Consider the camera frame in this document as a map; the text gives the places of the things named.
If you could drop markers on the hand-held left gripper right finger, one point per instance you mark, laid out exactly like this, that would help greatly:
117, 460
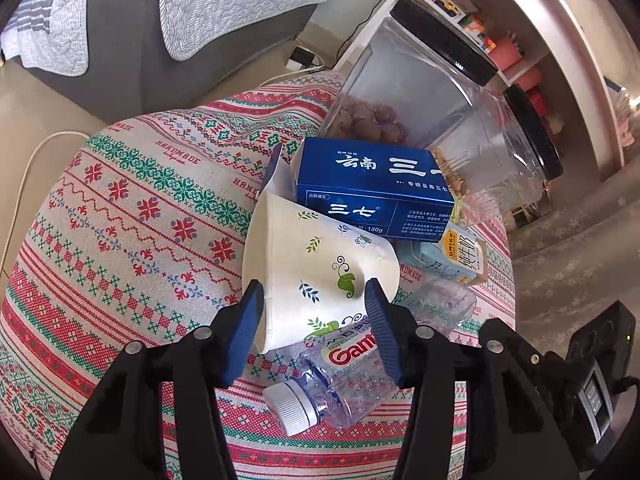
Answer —
385, 340

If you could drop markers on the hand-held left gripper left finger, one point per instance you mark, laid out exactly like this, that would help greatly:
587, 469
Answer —
245, 330

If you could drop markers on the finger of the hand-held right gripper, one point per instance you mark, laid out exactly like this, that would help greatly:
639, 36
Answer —
547, 367

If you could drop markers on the leaf print paper cup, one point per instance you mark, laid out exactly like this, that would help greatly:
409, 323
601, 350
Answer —
310, 255

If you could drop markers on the crushed clear plastic bottle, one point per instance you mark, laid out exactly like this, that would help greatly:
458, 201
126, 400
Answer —
345, 390

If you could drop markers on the light blue milk carton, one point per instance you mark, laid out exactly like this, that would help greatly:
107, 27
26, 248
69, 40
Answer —
450, 260

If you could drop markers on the dark blue cardboard box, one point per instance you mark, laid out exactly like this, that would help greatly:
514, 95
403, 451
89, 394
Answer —
365, 180

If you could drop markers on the patterned woven tablecloth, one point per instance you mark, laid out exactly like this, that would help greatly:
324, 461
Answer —
125, 210

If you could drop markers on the clear jar with pale crackers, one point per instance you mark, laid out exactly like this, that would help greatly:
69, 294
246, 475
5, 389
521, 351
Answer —
505, 160

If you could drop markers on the clear jar with dark snacks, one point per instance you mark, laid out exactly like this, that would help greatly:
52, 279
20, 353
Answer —
380, 75

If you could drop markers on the white power strip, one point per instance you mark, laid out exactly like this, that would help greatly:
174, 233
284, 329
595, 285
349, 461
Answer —
302, 57

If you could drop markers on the pink bucket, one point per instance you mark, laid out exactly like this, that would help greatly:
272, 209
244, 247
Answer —
505, 54
530, 79

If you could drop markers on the white shelf unit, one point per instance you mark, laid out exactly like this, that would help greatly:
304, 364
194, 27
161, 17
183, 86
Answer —
560, 50

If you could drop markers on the grey sofa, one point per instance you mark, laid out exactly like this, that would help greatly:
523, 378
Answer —
125, 35

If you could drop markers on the striped quilt on sofa armrest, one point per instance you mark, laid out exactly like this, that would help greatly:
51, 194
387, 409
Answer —
235, 5

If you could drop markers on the yellow toy car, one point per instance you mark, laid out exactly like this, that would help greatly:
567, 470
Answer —
450, 7

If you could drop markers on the striped quilt on sofa seat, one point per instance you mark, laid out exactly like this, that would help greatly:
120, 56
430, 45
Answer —
45, 15

